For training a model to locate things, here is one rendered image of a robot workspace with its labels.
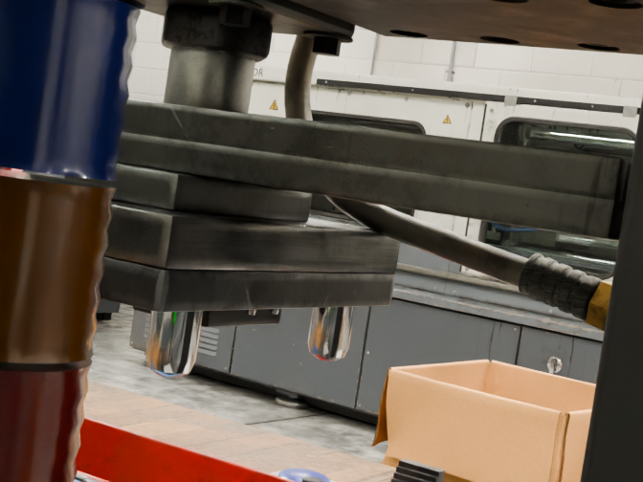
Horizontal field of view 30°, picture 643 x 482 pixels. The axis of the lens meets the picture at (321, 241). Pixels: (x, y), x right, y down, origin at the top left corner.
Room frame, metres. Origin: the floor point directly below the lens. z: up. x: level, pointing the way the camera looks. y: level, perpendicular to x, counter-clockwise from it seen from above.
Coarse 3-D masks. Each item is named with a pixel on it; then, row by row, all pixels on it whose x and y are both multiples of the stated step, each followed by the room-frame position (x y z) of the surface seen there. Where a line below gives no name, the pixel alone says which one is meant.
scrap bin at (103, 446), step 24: (96, 432) 0.88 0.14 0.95; (120, 432) 0.86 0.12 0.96; (96, 456) 0.87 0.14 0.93; (120, 456) 0.86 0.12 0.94; (144, 456) 0.85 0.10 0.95; (168, 456) 0.84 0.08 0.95; (192, 456) 0.83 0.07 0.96; (120, 480) 0.86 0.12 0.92; (144, 480) 0.85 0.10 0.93; (168, 480) 0.84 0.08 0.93; (192, 480) 0.83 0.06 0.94; (216, 480) 0.82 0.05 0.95; (240, 480) 0.81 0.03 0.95; (264, 480) 0.80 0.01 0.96; (288, 480) 0.79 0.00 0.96
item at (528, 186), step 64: (192, 64) 0.51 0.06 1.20; (128, 128) 0.49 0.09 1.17; (192, 128) 0.48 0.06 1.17; (256, 128) 0.46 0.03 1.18; (320, 128) 0.45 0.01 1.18; (128, 192) 0.48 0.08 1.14; (192, 192) 0.48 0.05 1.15; (256, 192) 0.51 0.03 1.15; (320, 192) 0.45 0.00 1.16; (384, 192) 0.43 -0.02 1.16; (448, 192) 0.42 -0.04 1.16; (512, 192) 0.41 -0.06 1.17; (576, 192) 0.39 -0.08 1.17; (128, 256) 0.44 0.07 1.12; (192, 256) 0.45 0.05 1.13; (256, 256) 0.48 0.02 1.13; (320, 256) 0.53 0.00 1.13; (384, 256) 0.58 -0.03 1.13; (192, 320) 0.46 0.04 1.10; (256, 320) 0.53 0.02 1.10; (320, 320) 0.56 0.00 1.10
